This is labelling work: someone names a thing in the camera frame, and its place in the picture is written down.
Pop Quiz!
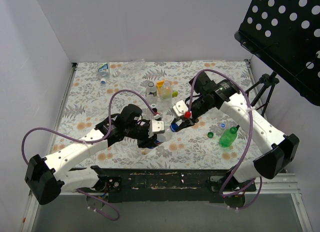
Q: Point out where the clear bottle blue label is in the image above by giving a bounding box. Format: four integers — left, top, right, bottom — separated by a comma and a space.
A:
155, 126, 174, 146

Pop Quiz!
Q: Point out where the clear bottle black cap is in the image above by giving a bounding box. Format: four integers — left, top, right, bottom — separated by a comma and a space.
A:
145, 81, 158, 104

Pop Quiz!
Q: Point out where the bottle green white label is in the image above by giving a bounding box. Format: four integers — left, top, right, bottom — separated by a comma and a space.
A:
98, 62, 110, 79

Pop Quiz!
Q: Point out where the blue bottle cap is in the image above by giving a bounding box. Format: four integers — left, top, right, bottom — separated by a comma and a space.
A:
170, 123, 179, 132

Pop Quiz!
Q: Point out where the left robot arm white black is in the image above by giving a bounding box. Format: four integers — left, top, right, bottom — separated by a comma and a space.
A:
24, 104, 165, 205

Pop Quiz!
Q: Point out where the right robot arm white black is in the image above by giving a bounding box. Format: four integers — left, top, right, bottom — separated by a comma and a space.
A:
171, 69, 300, 191

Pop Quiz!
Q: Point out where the green bottle cap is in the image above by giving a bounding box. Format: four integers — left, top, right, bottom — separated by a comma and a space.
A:
207, 132, 214, 138

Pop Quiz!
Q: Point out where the green plastic bottle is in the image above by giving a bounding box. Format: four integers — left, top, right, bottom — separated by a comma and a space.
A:
219, 126, 238, 148

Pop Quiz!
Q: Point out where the yellow green toy basket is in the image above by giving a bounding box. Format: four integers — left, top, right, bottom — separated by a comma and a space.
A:
156, 80, 178, 98

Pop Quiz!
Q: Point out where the floral tablecloth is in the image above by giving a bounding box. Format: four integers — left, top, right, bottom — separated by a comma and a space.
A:
58, 60, 254, 169

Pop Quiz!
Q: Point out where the black tripod stand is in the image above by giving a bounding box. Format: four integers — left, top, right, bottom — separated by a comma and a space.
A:
245, 71, 280, 117

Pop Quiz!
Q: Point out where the black perforated music stand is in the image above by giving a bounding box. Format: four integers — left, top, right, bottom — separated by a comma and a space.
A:
234, 0, 320, 106

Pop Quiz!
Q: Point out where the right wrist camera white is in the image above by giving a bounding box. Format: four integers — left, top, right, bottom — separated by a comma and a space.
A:
172, 100, 192, 119

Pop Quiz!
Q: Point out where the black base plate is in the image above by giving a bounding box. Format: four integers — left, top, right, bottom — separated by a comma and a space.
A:
91, 165, 246, 207

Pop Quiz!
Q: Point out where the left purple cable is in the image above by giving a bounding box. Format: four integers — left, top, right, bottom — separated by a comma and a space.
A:
21, 89, 162, 222

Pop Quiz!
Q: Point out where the purple cable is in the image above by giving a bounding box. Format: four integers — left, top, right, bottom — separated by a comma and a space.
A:
21, 89, 162, 222
187, 68, 263, 210

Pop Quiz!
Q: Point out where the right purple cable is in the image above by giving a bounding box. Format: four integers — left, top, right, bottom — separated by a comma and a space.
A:
187, 68, 263, 210

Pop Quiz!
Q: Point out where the aluminium frame rail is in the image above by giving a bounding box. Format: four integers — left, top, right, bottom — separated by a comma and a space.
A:
255, 173, 313, 232

